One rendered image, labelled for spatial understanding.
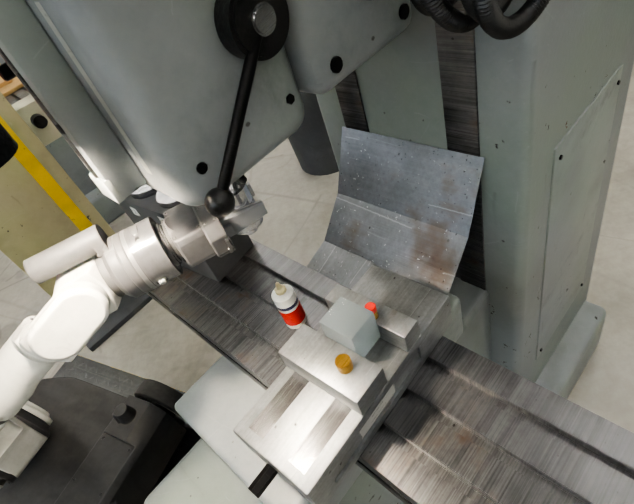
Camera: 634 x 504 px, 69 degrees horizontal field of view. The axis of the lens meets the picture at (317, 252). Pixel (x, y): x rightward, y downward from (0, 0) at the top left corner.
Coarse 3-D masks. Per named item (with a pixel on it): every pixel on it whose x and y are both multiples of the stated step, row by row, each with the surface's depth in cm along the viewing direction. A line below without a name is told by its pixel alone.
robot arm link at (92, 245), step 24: (72, 240) 56; (96, 240) 57; (120, 240) 58; (24, 264) 56; (48, 264) 56; (72, 264) 57; (96, 264) 58; (120, 264) 57; (120, 288) 58; (144, 288) 59
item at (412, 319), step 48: (336, 288) 73; (384, 288) 75; (384, 336) 67; (432, 336) 71; (288, 384) 68; (240, 432) 65; (288, 432) 63; (336, 432) 61; (288, 480) 59; (336, 480) 62
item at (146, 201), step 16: (144, 192) 93; (160, 192) 91; (128, 208) 97; (144, 208) 91; (160, 208) 89; (240, 240) 100; (224, 256) 97; (240, 256) 101; (208, 272) 97; (224, 272) 98
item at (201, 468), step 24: (456, 288) 104; (480, 288) 103; (480, 312) 102; (480, 336) 108; (192, 456) 94; (216, 456) 93; (168, 480) 92; (192, 480) 91; (216, 480) 89; (240, 480) 88; (360, 480) 85
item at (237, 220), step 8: (240, 208) 61; (248, 208) 61; (256, 208) 61; (264, 208) 61; (232, 216) 60; (240, 216) 60; (248, 216) 61; (256, 216) 62; (224, 224) 60; (232, 224) 61; (240, 224) 61; (248, 224) 62; (232, 232) 61
